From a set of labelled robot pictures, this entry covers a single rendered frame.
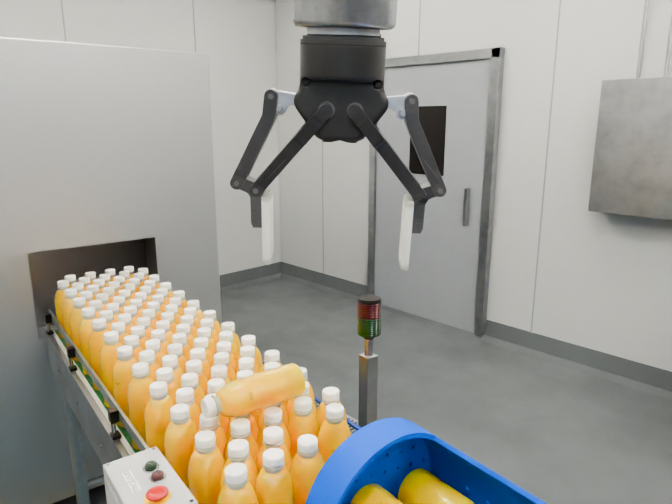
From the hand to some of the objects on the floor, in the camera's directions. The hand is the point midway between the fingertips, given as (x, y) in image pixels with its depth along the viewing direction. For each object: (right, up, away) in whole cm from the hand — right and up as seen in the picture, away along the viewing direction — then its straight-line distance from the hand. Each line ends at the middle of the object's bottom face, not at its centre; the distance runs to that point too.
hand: (335, 251), depth 55 cm
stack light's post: (+9, -134, +118) cm, 179 cm away
